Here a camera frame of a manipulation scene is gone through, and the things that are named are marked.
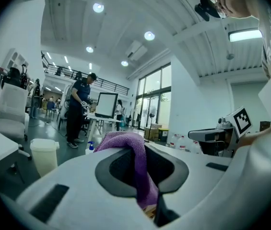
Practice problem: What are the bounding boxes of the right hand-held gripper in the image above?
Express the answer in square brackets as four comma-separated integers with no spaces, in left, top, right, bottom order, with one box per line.
[188,105,253,158]

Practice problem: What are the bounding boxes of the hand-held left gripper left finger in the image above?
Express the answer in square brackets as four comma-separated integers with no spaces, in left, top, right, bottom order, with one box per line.
[0,146,160,230]

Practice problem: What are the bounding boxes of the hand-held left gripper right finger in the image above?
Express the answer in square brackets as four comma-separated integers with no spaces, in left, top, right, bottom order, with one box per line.
[144,142,234,228]

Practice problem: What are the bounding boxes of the purple cloth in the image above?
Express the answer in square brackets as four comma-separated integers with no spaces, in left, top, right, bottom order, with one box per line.
[93,131,160,210]

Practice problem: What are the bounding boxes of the person's right forearm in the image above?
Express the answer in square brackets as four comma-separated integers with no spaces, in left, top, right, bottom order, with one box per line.
[239,125,271,150]

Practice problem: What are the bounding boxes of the yellow lid bin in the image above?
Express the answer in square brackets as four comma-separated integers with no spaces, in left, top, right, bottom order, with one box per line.
[158,127,170,143]

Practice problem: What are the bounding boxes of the cardboard boxes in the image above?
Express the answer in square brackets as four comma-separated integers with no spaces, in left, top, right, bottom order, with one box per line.
[144,126,163,141]

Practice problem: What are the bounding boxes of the blue spray bottle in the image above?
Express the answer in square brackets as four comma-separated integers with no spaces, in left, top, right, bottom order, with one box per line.
[85,141,95,155]

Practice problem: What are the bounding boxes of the black standing fan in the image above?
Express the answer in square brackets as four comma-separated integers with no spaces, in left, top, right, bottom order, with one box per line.
[149,113,157,141]

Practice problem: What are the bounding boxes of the white plastic bucket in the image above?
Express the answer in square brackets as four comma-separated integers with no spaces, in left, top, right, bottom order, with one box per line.
[29,138,60,177]

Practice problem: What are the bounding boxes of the glass entrance doors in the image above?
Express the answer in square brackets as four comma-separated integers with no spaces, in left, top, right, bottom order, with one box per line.
[134,63,172,132]

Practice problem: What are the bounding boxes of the brown box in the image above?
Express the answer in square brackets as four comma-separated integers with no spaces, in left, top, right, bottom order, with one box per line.
[259,121,271,133]

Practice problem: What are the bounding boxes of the white trestle table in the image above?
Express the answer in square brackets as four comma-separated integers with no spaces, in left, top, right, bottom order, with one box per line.
[84,113,122,140]

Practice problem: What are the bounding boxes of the black framed white screen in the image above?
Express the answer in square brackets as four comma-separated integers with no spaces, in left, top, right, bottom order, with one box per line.
[94,92,119,119]

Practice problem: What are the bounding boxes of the black balcony railing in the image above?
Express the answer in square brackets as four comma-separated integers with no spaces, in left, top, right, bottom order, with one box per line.
[44,63,130,96]

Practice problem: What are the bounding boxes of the ceiling air conditioner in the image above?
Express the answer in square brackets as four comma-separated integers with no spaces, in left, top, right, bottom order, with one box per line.
[125,40,148,61]

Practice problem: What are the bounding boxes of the rectangular ceiling light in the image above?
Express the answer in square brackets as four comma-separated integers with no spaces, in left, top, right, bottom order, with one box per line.
[228,28,263,43]

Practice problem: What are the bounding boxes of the white office chair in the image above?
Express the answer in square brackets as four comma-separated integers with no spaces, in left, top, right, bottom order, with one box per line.
[0,82,30,141]

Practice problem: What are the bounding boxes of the person's glasses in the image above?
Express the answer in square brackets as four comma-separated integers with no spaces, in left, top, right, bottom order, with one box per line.
[203,0,227,18]

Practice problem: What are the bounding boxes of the person's head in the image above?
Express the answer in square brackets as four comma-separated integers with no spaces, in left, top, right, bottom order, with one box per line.
[201,0,260,19]

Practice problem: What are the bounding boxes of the black bag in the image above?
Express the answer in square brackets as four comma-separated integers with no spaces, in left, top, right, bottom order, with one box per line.
[6,64,30,90]

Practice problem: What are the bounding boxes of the black head camera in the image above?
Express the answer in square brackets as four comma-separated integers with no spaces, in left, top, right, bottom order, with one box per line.
[194,2,220,22]

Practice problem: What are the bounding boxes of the white wall shelf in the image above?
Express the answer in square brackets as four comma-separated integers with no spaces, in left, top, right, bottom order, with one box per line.
[3,47,30,69]

